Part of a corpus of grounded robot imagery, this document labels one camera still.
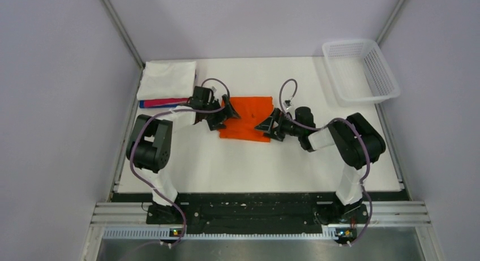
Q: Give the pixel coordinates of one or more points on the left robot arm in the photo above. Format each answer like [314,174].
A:
[150,144]

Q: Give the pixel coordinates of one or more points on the aluminium frame post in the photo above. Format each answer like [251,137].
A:
[122,32]
[391,21]

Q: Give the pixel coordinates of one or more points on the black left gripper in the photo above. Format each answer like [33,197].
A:
[217,123]

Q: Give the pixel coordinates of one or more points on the right aluminium frame post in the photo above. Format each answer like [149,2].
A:
[391,21]

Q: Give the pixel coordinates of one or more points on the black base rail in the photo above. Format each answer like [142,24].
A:
[256,213]

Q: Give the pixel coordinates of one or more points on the folded white t-shirt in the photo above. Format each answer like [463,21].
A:
[167,80]

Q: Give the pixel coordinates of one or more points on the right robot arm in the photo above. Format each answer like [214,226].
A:
[357,142]

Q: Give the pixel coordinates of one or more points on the orange t-shirt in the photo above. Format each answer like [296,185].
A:
[252,110]

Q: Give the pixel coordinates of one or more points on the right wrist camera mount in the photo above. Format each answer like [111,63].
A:
[287,104]

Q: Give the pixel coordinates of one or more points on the folded blue t-shirt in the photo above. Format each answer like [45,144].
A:
[147,104]

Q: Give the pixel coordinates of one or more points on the white cable duct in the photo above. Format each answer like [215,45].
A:
[171,234]

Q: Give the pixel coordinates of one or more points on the folded magenta t-shirt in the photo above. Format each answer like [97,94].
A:
[173,101]

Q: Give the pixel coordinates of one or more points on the white plastic basket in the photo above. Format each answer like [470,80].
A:
[358,72]

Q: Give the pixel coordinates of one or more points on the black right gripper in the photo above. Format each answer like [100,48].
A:
[268,124]

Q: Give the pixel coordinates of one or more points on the left aluminium frame post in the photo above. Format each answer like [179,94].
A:
[122,32]

